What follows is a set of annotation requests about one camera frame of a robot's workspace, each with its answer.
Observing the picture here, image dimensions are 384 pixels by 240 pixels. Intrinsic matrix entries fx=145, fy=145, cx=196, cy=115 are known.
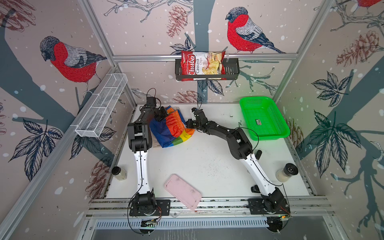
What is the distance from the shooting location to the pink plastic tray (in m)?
0.75

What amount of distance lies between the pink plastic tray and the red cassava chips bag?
1.99 ft

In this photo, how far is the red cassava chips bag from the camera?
0.87 meters
